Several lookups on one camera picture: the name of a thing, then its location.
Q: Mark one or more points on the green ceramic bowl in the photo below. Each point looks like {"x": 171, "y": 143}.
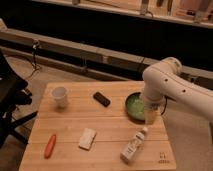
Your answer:
{"x": 134, "y": 106}

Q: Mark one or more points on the black office chair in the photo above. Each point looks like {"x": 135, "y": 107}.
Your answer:
{"x": 12, "y": 94}

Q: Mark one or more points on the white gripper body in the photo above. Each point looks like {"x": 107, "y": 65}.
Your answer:
{"x": 151, "y": 106}

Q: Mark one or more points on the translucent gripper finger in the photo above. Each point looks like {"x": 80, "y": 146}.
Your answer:
{"x": 150, "y": 116}

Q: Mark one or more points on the orange carrot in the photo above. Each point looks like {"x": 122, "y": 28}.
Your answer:
{"x": 50, "y": 146}

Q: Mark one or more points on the black rectangular block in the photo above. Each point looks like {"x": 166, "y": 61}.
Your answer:
{"x": 101, "y": 99}

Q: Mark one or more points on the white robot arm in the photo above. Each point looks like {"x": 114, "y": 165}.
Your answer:
{"x": 162, "y": 79}

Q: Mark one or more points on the white sponge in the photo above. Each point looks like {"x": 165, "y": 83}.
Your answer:
{"x": 87, "y": 138}

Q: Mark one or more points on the white plastic bottle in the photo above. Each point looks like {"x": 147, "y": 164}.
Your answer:
{"x": 131, "y": 148}

